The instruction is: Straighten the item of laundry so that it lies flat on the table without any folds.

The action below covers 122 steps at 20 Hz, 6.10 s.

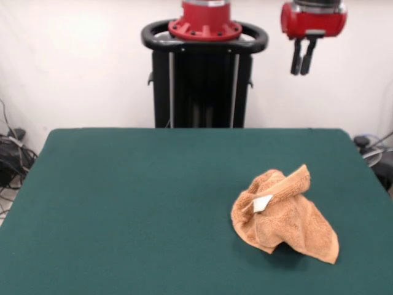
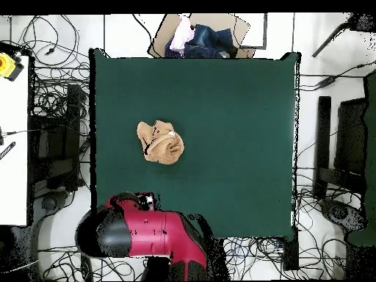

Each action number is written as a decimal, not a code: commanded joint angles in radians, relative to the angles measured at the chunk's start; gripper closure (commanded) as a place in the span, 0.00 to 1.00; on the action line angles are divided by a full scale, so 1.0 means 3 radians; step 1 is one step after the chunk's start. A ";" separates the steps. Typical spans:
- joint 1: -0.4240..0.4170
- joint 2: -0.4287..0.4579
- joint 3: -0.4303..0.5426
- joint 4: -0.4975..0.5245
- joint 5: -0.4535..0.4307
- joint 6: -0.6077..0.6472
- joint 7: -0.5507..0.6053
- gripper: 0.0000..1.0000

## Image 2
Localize black power adapter cable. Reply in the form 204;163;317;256
298;59;376;92

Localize black ribbed strap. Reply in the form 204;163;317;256
0;141;16;161

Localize dark green table cloth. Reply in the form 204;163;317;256
89;48;302;242

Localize yellow emergency stop button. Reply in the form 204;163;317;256
0;51;25;82

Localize blue jeans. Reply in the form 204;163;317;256
164;23;238;59

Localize black cable tangle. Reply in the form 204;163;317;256
221;187;347;280
11;14;90;124
37;246;148;281

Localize white desk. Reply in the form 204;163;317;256
0;55;30;227

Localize pale pink garment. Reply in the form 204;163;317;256
169;15;196;55

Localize cardboard box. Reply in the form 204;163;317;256
147;12;256;59

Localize black tripod leg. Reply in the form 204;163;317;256
311;12;376;58

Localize dark green covered furniture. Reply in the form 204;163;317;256
347;70;376;247

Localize tan terry towel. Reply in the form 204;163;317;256
136;119;185;165

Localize gray caster foot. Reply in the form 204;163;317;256
319;199;368;233
30;187;77;218

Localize black table leg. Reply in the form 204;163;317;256
282;228;300;271

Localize black floor stand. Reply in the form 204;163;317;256
312;95;368;200
29;83;90;192

